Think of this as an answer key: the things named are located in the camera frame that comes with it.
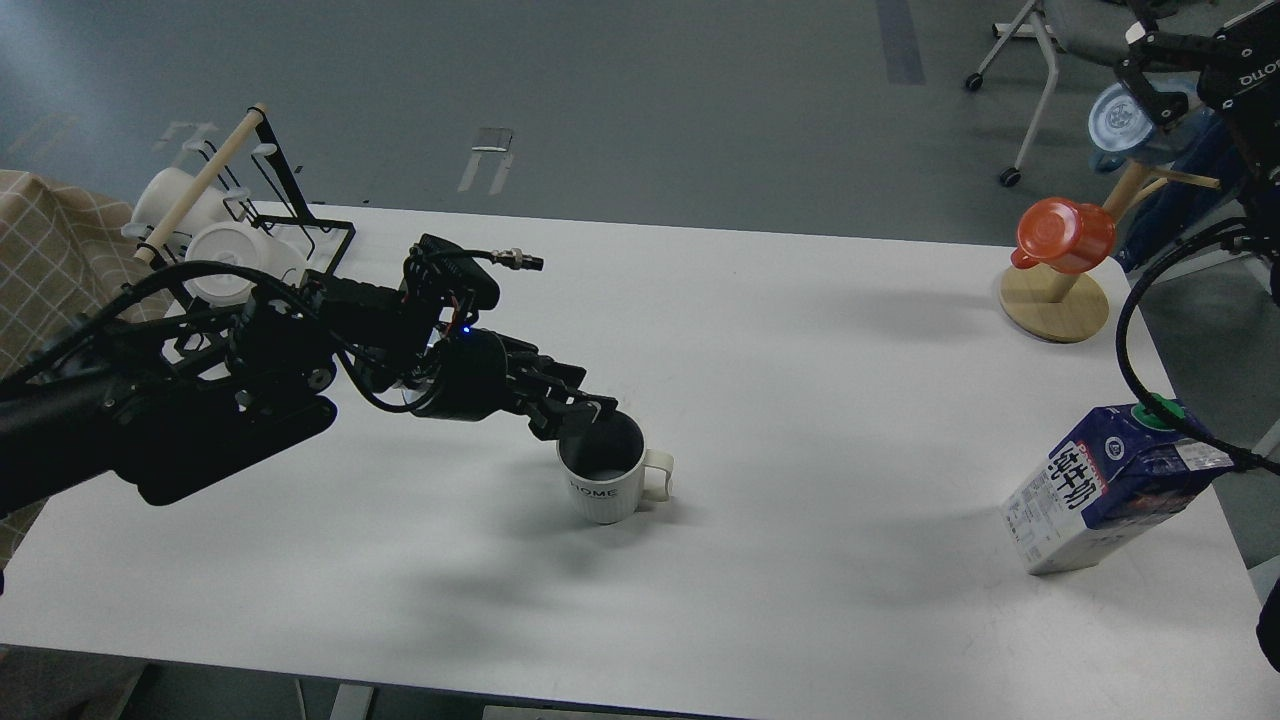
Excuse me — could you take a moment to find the white cup on rack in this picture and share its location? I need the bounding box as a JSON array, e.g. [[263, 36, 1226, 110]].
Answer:
[[186, 222, 306, 307], [131, 167, 244, 243]]

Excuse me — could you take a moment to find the orange plastic cup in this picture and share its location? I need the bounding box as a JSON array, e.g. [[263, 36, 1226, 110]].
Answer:
[[1011, 197, 1116, 275]]

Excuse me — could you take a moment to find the blue fabric chair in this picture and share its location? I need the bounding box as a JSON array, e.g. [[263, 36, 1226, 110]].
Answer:
[[1115, 115, 1245, 273]]

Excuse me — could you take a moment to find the black wire cup rack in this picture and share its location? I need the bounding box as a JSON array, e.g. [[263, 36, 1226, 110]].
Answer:
[[122, 104, 356, 287]]

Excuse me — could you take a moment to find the grey office chair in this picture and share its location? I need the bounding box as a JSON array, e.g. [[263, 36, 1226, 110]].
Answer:
[[964, 0, 1261, 188]]

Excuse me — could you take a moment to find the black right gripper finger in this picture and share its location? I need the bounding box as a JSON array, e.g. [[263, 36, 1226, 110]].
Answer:
[[1114, 26, 1216, 131]]

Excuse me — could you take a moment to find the beige checkered cloth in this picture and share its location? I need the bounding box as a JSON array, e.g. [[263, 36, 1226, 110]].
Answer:
[[0, 170, 136, 571]]

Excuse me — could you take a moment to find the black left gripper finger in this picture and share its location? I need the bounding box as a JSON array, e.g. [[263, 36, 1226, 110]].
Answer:
[[520, 352, 586, 401], [525, 389, 618, 441]]

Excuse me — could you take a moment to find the white HOME mug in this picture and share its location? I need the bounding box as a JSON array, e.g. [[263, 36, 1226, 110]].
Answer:
[[556, 410, 675, 525]]

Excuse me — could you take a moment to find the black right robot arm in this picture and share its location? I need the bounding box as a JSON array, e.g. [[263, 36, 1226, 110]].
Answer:
[[1114, 1, 1277, 475]]

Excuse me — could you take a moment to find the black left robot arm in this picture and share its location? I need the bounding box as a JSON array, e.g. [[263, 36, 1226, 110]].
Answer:
[[1, 234, 617, 515]]

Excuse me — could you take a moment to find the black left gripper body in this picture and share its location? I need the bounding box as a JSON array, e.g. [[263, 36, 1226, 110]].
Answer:
[[408, 328, 539, 421]]

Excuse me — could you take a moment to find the blue milk carton green cap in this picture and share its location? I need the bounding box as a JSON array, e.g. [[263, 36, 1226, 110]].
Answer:
[[1002, 404, 1235, 575]]

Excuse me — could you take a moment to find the wooden cup tree stand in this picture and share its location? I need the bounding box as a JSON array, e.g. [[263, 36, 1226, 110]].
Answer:
[[998, 161, 1220, 345]]

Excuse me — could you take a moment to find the blue plastic cup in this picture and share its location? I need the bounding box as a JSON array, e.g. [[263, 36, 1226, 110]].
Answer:
[[1087, 77, 1213, 174]]

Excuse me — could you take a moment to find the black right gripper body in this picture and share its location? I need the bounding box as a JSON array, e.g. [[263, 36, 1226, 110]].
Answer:
[[1197, 10, 1279, 181]]

